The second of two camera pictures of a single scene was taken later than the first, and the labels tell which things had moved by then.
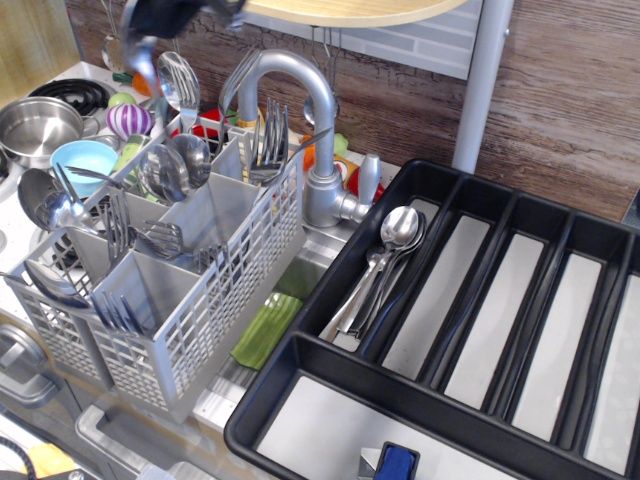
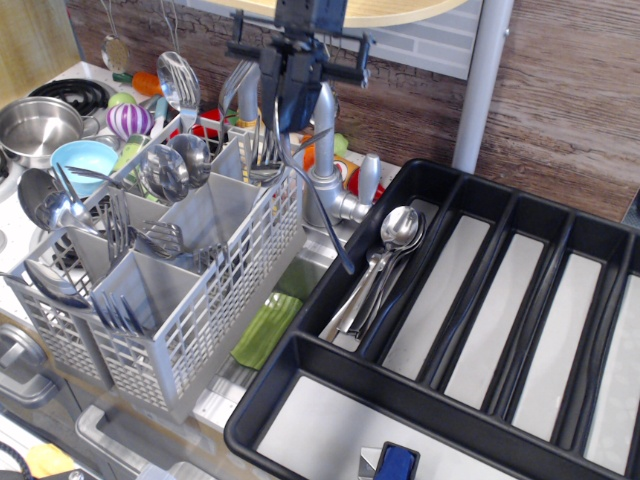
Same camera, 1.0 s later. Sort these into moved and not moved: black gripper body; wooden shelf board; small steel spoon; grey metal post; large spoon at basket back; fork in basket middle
Moved: black gripper body; small steel spoon
Not moved: large spoon at basket back; grey metal post; wooden shelf board; fork in basket middle
